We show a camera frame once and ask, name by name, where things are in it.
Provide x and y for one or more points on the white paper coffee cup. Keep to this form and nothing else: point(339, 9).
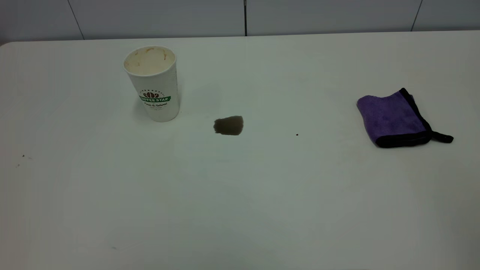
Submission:
point(155, 82)

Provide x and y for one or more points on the purple cloth with black trim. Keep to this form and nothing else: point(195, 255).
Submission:
point(390, 116)

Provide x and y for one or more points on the brown coffee spill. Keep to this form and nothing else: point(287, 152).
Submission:
point(229, 126)

